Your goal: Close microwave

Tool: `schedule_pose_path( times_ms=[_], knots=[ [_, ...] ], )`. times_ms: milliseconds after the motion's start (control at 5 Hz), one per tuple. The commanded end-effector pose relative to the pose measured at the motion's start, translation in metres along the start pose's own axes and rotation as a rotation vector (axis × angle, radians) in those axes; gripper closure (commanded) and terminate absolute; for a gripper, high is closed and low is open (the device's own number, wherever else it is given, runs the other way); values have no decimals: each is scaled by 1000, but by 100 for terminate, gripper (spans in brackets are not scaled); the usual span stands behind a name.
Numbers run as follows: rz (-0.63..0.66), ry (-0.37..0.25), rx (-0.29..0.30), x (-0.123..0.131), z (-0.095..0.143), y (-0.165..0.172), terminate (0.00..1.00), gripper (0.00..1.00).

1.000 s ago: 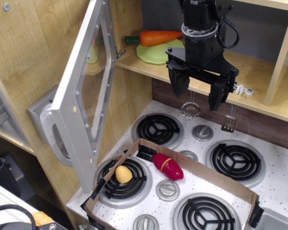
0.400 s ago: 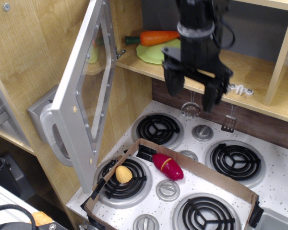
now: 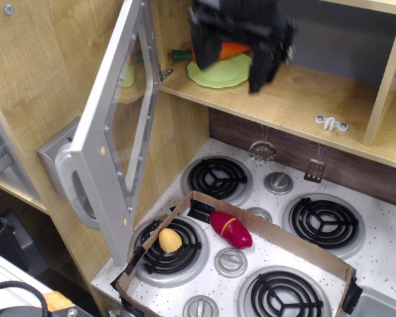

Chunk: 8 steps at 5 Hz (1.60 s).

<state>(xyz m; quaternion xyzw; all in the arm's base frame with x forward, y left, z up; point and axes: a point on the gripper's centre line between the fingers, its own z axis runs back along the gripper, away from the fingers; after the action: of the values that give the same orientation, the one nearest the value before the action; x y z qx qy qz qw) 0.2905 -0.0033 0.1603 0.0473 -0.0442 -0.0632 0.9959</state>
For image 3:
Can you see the hanging toy spatula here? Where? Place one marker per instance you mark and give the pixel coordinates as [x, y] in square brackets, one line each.
[316, 167]

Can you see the middle grey stove knob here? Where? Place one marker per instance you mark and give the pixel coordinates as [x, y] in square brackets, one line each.
[261, 213]

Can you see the front right stove burner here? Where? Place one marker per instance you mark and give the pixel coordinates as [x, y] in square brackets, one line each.
[281, 291]

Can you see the back right stove burner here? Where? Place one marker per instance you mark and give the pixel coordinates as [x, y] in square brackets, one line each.
[326, 221]

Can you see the silver toy microwave door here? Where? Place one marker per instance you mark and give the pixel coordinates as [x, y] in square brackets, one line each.
[101, 169]

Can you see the yellow toy corn piece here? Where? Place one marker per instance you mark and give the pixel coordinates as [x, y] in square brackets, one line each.
[169, 240]

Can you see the light green toy plate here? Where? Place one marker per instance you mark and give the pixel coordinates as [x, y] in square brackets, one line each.
[225, 73]

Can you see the orange toy carrot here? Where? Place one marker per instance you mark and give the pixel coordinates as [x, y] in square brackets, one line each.
[228, 49]

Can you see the stove burner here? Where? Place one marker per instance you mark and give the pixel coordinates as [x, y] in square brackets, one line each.
[326, 221]
[161, 269]
[220, 177]
[281, 291]

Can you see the grey toy sink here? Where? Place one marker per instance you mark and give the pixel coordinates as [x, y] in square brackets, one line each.
[374, 304]

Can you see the grey wall phone holder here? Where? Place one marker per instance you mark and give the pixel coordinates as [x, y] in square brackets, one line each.
[49, 151]

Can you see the round hanging toy skimmer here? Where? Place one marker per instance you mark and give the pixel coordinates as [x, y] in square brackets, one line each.
[262, 150]

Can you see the front left stove burner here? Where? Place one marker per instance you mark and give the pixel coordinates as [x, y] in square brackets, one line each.
[161, 269]

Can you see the white door catch clip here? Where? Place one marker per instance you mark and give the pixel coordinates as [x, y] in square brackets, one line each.
[330, 123]

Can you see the brown cardboard barrier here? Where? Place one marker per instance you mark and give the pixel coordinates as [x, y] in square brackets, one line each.
[271, 246]

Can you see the black device on floor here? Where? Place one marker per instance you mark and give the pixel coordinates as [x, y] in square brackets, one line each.
[18, 247]

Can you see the orange toy food piece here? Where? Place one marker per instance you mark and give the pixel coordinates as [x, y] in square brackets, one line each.
[56, 301]

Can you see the back left stove burner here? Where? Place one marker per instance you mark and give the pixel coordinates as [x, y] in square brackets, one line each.
[220, 177]

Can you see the centre grey stove knob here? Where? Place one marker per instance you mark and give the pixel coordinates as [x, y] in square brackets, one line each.
[230, 263]

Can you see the grey stove knob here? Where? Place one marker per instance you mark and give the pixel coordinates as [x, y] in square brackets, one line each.
[261, 213]
[278, 183]
[200, 306]
[230, 263]

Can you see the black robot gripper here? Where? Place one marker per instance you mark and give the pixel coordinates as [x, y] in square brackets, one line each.
[258, 24]

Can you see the back grey stove knob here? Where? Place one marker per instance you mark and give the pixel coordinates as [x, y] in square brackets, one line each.
[278, 183]

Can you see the front grey stove knob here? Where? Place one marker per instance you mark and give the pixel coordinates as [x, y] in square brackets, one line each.
[200, 306]

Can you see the silver screw in panel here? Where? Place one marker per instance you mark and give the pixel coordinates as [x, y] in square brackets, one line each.
[9, 10]

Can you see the red toy sweet potato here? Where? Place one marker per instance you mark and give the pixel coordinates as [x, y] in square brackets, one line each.
[231, 230]

